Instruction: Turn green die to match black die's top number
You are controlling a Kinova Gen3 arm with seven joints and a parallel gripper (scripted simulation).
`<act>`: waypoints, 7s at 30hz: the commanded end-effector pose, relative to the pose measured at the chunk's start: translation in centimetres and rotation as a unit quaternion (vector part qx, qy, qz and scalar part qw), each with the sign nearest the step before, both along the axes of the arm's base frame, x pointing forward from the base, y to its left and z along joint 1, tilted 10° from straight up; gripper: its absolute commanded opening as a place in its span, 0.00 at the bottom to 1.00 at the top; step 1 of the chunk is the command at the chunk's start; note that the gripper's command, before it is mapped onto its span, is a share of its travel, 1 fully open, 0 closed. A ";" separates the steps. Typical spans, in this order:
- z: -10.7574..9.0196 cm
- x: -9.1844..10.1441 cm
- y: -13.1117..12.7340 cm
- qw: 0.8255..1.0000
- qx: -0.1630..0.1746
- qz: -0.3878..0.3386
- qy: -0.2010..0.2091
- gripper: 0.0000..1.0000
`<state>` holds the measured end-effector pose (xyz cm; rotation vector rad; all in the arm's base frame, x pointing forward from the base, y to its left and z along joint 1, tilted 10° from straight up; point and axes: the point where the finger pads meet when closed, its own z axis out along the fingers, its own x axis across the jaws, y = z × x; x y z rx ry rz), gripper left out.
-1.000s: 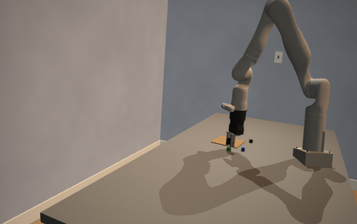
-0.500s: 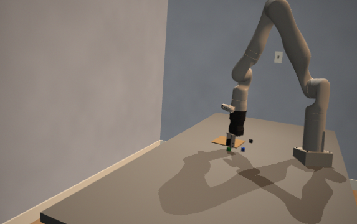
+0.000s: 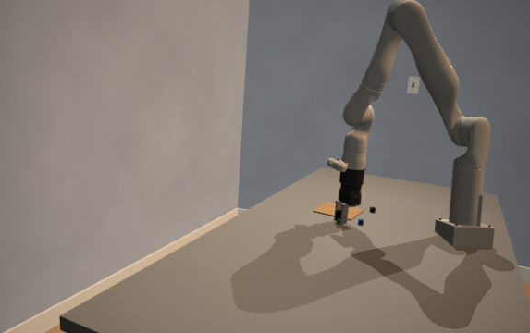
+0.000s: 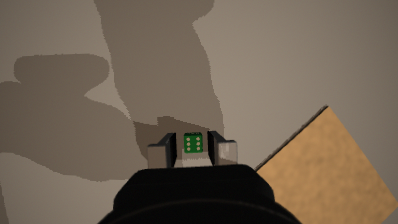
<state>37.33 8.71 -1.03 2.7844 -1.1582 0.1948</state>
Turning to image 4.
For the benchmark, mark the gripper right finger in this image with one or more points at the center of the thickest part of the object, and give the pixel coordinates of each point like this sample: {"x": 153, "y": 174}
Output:
{"x": 220, "y": 150}

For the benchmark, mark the green die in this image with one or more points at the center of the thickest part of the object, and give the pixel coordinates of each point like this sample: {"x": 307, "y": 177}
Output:
{"x": 193, "y": 142}

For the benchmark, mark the tan square mat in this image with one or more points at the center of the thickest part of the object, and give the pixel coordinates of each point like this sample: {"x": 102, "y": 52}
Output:
{"x": 322, "y": 176}

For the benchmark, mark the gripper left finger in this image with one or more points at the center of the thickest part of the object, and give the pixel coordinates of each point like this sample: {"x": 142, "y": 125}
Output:
{"x": 164, "y": 153}

